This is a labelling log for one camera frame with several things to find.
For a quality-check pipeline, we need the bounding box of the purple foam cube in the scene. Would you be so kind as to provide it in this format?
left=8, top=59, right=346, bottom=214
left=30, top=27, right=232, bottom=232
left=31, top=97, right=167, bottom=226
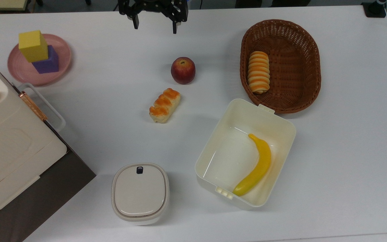
left=32, top=45, right=60, bottom=74

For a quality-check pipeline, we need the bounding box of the small white lidded bin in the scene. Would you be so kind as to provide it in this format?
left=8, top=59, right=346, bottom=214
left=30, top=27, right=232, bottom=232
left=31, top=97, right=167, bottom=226
left=111, top=163, right=170, bottom=226

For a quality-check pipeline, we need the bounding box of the large cream cooler box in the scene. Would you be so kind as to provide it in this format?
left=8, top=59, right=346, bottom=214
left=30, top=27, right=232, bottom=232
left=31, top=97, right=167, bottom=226
left=0, top=50, right=68, bottom=225

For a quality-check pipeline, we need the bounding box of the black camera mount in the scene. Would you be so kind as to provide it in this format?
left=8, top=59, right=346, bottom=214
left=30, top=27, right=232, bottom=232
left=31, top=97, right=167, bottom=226
left=361, top=0, right=387, bottom=18

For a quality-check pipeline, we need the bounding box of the white plastic storage box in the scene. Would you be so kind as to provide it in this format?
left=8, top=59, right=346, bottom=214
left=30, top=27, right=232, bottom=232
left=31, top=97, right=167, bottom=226
left=195, top=98, right=297, bottom=211

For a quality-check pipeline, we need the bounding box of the yellow foam cube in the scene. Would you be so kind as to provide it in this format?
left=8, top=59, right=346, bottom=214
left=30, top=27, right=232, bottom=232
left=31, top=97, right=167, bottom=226
left=18, top=30, right=49, bottom=63

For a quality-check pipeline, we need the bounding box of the striped orange bread roll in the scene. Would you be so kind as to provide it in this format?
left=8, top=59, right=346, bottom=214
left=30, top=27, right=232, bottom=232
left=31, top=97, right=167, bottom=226
left=247, top=51, right=270, bottom=94

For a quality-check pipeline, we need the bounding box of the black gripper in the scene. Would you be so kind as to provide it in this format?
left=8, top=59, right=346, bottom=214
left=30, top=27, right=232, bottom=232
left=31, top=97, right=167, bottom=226
left=118, top=0, right=189, bottom=34

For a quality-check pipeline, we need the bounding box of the copper latch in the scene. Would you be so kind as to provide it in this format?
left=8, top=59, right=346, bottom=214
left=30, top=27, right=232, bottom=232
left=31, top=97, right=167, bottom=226
left=18, top=91, right=48, bottom=121

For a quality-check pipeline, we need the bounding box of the red apple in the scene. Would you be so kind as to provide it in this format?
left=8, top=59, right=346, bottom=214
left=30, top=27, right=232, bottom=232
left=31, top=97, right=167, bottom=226
left=171, top=57, right=196, bottom=85

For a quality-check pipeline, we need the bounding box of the pale yellow board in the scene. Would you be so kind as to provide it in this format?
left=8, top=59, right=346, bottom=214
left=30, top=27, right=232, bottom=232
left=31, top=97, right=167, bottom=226
left=0, top=0, right=32, bottom=12

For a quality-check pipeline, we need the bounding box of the pink plate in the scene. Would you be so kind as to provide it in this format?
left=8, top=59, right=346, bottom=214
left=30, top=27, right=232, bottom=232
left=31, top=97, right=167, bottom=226
left=7, top=33, right=72, bottom=86

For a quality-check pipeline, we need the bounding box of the brown wicker basket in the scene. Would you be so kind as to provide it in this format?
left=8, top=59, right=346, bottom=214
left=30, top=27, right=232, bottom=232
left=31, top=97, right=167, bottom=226
left=240, top=19, right=322, bottom=114

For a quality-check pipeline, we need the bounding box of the glazed bread loaf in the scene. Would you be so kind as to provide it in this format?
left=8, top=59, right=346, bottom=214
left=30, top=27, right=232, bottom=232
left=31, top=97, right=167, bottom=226
left=149, top=88, right=181, bottom=124

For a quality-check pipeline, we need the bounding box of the yellow banana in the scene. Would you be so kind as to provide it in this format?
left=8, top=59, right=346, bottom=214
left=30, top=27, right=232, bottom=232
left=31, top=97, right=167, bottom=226
left=232, top=133, right=272, bottom=197

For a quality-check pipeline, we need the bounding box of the white drawer handle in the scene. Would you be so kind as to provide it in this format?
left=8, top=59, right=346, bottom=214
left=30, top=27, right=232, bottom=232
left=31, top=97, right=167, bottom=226
left=18, top=83, right=67, bottom=133

